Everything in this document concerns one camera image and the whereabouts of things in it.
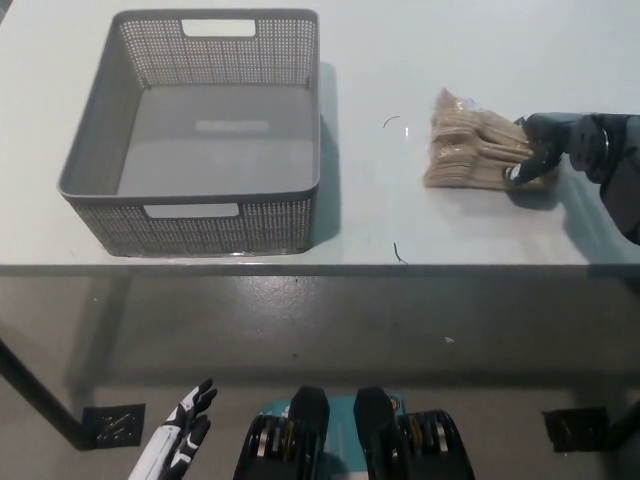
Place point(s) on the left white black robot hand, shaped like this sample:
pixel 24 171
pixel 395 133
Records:
pixel 175 440

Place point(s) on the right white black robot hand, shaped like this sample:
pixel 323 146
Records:
pixel 545 145

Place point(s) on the bag of wooden forks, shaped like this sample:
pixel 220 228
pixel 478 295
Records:
pixel 465 155

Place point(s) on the black metal table leg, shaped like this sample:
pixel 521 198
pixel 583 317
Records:
pixel 40 395

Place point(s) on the grey perforated plastic basket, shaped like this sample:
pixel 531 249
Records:
pixel 200 145

